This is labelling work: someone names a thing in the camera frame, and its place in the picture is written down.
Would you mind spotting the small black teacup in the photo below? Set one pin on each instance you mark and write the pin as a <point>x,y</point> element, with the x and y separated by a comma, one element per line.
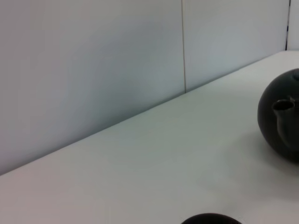
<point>211,219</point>

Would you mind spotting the black round teapot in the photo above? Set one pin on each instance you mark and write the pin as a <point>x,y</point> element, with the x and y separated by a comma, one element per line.
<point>271,130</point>

